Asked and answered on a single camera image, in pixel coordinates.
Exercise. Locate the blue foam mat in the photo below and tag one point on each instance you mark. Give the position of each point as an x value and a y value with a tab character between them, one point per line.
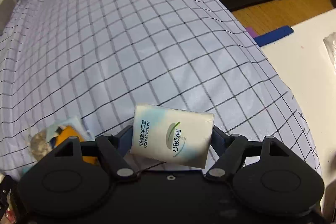
273	36

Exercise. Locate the blue grid checked tablecloth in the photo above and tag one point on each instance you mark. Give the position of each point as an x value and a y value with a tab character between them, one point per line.
97	59

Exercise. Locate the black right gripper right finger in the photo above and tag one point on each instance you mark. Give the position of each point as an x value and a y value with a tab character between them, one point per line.
230	150

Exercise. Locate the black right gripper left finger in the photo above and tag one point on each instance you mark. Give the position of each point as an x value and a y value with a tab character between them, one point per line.
111	150

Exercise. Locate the white pocket tissue pack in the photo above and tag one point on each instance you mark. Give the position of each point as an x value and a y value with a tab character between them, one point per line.
173	136

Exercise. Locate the grey cardboard box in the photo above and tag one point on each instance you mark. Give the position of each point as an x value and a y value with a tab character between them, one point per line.
6	10

